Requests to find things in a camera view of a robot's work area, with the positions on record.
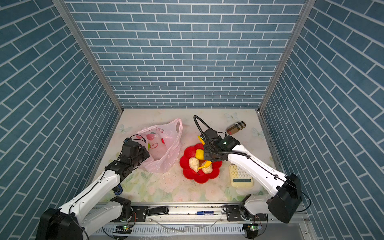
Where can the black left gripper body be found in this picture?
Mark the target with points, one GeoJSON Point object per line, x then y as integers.
{"type": "Point", "coordinates": [142, 155]}

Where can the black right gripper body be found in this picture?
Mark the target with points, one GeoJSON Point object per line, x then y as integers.
{"type": "Point", "coordinates": [209, 154]}

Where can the yellow fake banana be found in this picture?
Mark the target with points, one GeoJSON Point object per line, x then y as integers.
{"type": "Point", "coordinates": [207, 163]}

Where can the yellow fake lemon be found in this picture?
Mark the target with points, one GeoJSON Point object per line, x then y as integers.
{"type": "Point", "coordinates": [199, 154]}

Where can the beige fake potato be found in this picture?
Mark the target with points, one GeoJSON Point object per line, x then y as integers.
{"type": "Point", "coordinates": [194, 164]}
{"type": "Point", "coordinates": [207, 170]}

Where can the pink plastic bag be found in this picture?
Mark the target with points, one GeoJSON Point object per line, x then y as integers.
{"type": "Point", "coordinates": [163, 143]}

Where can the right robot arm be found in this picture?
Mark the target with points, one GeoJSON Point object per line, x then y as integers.
{"type": "Point", "coordinates": [285, 191]}

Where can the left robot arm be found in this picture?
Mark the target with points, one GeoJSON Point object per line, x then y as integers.
{"type": "Point", "coordinates": [74, 221]}

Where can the red flower-shaped bowl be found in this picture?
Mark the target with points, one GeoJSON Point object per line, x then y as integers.
{"type": "Point", "coordinates": [198, 177]}

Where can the plaid glasses case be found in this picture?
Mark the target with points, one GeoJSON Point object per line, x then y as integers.
{"type": "Point", "coordinates": [235, 127]}

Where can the yellow calculator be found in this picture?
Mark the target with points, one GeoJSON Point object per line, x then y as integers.
{"type": "Point", "coordinates": [240, 178]}

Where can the blue stapler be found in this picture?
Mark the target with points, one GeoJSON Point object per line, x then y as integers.
{"type": "Point", "coordinates": [118, 190]}

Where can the blue pen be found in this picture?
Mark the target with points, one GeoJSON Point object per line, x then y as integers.
{"type": "Point", "coordinates": [205, 213]}

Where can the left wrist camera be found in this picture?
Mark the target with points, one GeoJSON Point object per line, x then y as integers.
{"type": "Point", "coordinates": [128, 144]}

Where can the aluminium front rail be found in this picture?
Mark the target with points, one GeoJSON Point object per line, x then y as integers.
{"type": "Point", "coordinates": [228, 220]}

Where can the aluminium left corner post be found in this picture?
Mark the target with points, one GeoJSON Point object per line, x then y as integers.
{"type": "Point", "coordinates": [77, 34]}

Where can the aluminium corner post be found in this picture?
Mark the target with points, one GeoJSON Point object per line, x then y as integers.
{"type": "Point", "coordinates": [304, 14]}
{"type": "Point", "coordinates": [77, 34]}

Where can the aluminium right corner post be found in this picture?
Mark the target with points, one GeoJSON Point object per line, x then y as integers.
{"type": "Point", "coordinates": [304, 14]}

